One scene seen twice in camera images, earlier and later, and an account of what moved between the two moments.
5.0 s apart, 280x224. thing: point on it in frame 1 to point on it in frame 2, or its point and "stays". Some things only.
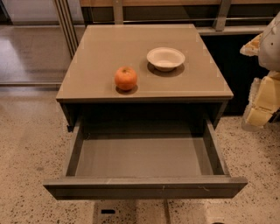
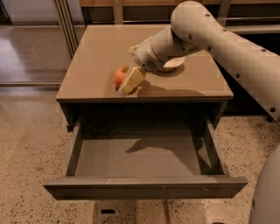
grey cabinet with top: (143, 71) stays
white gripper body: (270, 50) to (143, 55)
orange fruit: (125, 77) stays
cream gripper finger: (264, 101) to (135, 78)
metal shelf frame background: (209, 17) stays
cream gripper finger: (252, 48) to (133, 48)
